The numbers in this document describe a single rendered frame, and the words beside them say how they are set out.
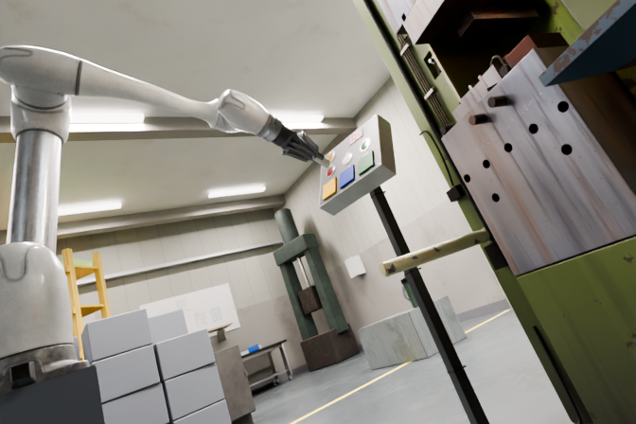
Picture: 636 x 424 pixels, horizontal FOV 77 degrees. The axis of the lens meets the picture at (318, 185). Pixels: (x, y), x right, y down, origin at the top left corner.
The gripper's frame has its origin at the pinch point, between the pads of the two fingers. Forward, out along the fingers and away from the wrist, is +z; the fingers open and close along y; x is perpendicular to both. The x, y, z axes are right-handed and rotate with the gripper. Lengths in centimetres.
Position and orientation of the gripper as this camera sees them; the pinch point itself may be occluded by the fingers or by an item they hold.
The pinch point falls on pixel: (321, 160)
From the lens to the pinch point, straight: 145.6
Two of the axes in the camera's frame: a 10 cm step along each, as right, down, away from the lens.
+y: 6.4, -4.8, -6.0
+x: 0.4, -7.6, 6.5
